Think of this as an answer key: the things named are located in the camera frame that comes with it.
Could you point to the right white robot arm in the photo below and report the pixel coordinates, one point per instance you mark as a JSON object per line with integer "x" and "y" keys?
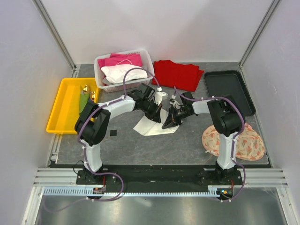
{"x": 227, "y": 121}

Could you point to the grey slotted cable duct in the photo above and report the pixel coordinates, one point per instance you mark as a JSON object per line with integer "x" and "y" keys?
{"x": 93, "y": 191}

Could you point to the small black square marker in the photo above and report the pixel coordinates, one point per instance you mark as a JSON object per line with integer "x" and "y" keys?
{"x": 113, "y": 132}

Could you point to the yellow plastic tray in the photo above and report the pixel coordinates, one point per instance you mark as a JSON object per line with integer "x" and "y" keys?
{"x": 65, "y": 110}

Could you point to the white plastic basket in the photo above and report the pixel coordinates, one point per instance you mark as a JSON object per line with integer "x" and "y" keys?
{"x": 100, "y": 76}

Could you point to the white cloth in basket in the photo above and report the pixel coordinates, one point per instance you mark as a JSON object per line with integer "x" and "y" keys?
{"x": 115, "y": 74}

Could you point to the black plastic tray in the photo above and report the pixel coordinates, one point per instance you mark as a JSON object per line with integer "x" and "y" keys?
{"x": 230, "y": 82}

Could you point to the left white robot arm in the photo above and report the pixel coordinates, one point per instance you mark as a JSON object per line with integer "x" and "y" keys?
{"x": 91, "y": 127}

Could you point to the pink cloth in basket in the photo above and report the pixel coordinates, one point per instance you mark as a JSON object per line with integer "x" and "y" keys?
{"x": 121, "y": 59}

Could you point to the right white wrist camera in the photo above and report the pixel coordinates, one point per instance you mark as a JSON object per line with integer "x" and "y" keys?
{"x": 173, "y": 102}

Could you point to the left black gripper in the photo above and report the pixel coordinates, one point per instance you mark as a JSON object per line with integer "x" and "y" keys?
{"x": 155, "y": 116}

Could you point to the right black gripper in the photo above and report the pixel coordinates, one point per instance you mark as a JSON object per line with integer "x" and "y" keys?
{"x": 168, "y": 123}

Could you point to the red folded cloth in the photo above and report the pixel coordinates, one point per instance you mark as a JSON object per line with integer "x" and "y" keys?
{"x": 182, "y": 76}

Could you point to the white paper napkin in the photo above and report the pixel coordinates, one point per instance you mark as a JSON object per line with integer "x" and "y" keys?
{"x": 147, "y": 127}

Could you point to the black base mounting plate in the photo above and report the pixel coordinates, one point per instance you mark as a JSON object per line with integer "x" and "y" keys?
{"x": 159, "y": 178}

